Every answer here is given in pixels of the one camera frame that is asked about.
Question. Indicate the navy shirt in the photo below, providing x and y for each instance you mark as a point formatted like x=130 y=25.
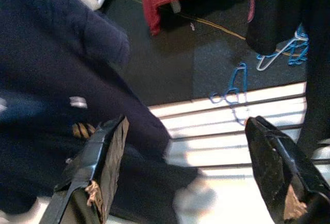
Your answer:
x=64 y=67

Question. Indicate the black printed sports shirt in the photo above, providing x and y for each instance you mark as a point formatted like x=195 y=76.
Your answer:
x=283 y=7

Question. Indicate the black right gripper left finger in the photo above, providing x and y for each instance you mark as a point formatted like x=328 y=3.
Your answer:
x=98 y=172

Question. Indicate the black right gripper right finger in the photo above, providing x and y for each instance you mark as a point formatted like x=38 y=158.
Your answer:
x=278 y=170

